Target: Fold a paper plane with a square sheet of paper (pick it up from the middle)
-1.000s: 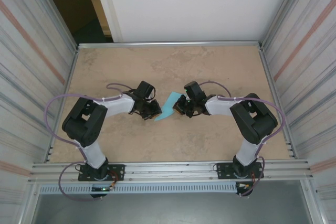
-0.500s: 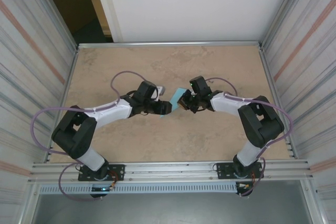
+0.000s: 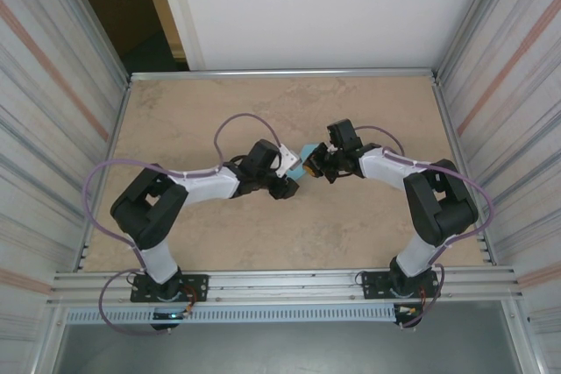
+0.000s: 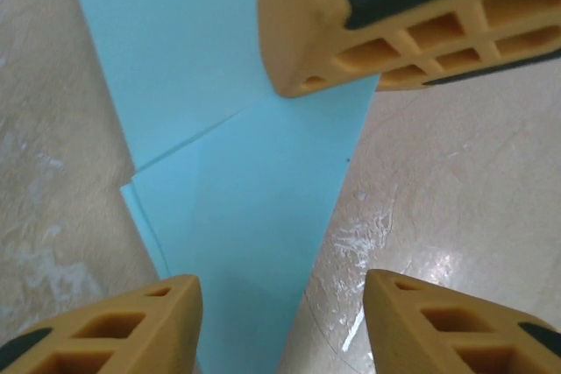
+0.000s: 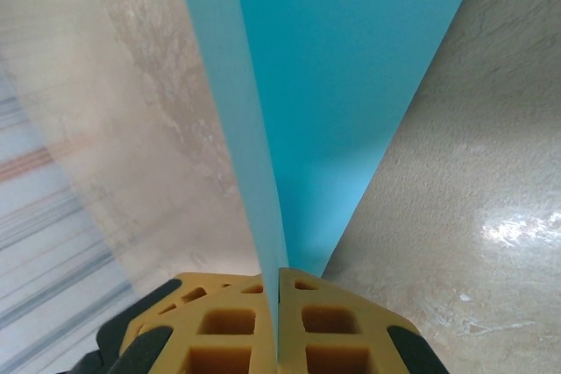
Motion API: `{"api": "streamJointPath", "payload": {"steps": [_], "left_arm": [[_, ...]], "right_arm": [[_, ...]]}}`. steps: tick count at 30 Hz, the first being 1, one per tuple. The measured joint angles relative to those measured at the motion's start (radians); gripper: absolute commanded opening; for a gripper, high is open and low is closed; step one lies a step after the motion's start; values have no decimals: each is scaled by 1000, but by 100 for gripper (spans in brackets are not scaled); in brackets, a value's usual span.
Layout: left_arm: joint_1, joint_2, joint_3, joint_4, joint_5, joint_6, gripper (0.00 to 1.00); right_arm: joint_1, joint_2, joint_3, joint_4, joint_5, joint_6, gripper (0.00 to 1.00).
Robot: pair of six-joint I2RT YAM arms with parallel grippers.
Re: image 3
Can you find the grey metal sheet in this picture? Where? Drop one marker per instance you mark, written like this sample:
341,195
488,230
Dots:
285,347

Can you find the small circuit board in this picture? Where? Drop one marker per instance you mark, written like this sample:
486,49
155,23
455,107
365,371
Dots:
405,310
168,315

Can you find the aluminium table edge rail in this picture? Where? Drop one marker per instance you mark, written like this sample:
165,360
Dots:
118,120
450,129
285,74

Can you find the long aluminium mounting rail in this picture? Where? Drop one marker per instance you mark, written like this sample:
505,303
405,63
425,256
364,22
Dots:
285,286

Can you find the aluminium frame leg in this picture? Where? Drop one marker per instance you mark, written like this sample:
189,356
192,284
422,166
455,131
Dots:
519,339
50,339

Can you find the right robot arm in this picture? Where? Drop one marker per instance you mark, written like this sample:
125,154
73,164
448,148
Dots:
442,207

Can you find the light blue paper sheet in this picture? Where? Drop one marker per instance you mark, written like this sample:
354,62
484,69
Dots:
308,150

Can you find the cream door frame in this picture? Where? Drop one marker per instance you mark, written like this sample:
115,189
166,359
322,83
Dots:
168,19

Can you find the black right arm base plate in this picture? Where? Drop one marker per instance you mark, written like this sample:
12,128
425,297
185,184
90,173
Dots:
374,286

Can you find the aluminium frame post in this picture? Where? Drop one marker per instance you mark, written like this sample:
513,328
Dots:
92,19
470,19

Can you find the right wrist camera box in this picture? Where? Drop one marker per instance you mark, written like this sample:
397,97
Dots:
332,149

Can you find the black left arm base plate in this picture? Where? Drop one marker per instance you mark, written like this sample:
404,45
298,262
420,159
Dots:
195,288

